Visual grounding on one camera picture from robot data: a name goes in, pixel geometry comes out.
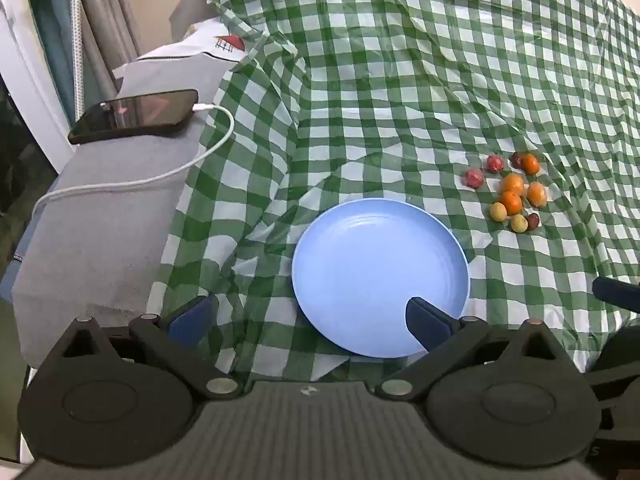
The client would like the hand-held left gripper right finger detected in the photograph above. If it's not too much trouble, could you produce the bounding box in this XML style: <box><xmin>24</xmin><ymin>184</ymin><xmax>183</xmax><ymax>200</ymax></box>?
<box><xmin>375</xmin><ymin>296</ymin><xmax>588</xmax><ymax>401</ymax></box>

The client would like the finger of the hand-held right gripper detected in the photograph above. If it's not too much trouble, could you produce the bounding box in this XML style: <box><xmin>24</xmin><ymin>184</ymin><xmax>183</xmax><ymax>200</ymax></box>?
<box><xmin>592</xmin><ymin>276</ymin><xmax>640</xmax><ymax>312</ymax></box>

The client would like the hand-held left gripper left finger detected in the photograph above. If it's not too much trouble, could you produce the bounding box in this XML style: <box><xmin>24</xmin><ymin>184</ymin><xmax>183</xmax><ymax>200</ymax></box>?
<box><xmin>39</xmin><ymin>294</ymin><xmax>242</xmax><ymax>401</ymax></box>

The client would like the blue plate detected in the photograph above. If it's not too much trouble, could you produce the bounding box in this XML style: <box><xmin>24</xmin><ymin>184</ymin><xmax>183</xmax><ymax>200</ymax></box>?
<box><xmin>291</xmin><ymin>198</ymin><xmax>471</xmax><ymax>359</ymax></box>

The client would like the grey sofa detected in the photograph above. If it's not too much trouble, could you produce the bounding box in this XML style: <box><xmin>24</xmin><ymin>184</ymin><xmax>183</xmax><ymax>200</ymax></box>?
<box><xmin>11</xmin><ymin>52</ymin><xmax>251</xmax><ymax>366</ymax></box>

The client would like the black smartphone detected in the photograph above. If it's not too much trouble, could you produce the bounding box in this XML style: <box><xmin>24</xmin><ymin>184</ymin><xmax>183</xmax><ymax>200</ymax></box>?
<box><xmin>67</xmin><ymin>89</ymin><xmax>200</xmax><ymax>146</ymax></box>

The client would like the green checked tablecloth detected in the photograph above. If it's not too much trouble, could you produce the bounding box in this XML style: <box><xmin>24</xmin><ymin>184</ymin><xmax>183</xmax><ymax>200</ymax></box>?
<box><xmin>147</xmin><ymin>0</ymin><xmax>640</xmax><ymax>386</ymax></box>

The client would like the white printed pillow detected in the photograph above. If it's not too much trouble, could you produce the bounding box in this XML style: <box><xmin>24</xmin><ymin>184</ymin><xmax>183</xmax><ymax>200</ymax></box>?
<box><xmin>135</xmin><ymin>15</ymin><xmax>271</xmax><ymax>63</ymax></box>

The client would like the grey curtain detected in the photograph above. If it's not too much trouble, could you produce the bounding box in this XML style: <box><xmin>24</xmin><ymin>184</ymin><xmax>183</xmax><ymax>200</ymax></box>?
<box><xmin>77</xmin><ymin>0</ymin><xmax>143</xmax><ymax>101</ymax></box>

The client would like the teal curtain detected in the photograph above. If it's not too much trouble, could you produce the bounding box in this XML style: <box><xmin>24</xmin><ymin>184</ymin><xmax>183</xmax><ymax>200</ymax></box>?
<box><xmin>22</xmin><ymin>0</ymin><xmax>76</xmax><ymax>111</ymax></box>

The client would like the white charging cable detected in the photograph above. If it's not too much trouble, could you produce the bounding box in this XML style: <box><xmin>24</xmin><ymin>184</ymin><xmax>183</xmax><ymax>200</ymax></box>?
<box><xmin>31</xmin><ymin>103</ymin><xmax>235</xmax><ymax>226</ymax></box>

